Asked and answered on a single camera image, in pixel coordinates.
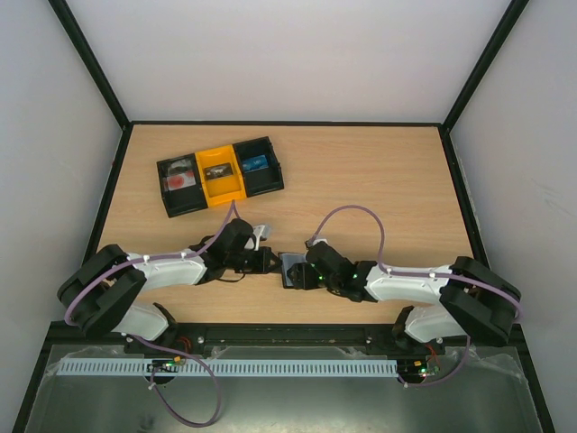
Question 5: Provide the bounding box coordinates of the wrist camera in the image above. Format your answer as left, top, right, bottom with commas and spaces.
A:
305, 237, 326, 249
244, 225, 270, 251

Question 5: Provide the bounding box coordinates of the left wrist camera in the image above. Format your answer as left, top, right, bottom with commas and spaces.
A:
244, 225, 270, 251

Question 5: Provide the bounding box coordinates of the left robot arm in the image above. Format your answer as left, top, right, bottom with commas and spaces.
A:
57, 217, 281, 342

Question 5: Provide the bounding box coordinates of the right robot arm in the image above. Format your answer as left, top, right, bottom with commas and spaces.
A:
280, 241, 521, 354

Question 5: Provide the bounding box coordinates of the blue card in bin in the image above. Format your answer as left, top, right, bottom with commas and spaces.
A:
242, 154, 270, 172

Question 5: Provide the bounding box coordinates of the black card holder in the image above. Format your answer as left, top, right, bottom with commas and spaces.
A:
279, 253, 316, 290

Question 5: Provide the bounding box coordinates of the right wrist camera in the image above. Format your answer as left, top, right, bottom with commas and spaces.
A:
305, 237, 326, 249

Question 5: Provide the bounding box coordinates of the light blue cable duct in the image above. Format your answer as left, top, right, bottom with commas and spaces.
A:
56, 358, 398, 378

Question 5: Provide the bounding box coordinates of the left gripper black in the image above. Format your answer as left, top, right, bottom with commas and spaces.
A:
226, 247, 282, 275

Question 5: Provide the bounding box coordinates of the red white card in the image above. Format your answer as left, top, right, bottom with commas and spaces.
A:
166, 159, 197, 191

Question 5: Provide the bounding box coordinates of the black cage frame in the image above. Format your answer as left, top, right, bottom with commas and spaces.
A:
12, 1, 554, 432

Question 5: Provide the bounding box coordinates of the yellow bin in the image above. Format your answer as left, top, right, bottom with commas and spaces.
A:
195, 144, 247, 207

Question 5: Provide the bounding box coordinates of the dark picture card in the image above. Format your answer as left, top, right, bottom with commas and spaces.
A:
204, 162, 234, 181

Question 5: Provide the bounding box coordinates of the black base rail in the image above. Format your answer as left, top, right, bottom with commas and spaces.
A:
47, 320, 527, 362

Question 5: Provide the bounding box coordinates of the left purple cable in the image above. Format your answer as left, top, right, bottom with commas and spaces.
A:
64, 201, 240, 426

